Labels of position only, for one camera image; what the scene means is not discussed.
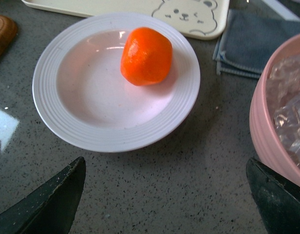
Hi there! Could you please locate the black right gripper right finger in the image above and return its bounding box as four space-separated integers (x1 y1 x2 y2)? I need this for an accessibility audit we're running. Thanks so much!
246 158 300 234

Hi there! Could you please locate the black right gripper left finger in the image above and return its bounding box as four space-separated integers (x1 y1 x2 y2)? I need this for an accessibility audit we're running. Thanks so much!
0 157 86 234

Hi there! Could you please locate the white ridged plate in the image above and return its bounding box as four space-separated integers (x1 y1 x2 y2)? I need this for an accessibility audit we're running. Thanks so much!
33 13 201 153

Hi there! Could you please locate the orange fruit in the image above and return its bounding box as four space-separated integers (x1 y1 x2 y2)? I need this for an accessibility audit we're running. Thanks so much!
120 27 173 86

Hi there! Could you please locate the pink bowl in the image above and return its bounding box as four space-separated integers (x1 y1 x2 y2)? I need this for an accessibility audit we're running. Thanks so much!
249 34 300 186

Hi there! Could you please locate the grey folded cloth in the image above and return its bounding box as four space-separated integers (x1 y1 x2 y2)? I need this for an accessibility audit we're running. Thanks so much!
213 9 300 79

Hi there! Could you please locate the brown wooden board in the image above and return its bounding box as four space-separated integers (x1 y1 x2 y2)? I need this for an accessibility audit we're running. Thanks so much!
0 15 18 57

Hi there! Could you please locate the cream bear tray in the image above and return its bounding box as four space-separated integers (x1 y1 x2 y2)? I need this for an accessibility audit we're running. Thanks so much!
24 0 230 40

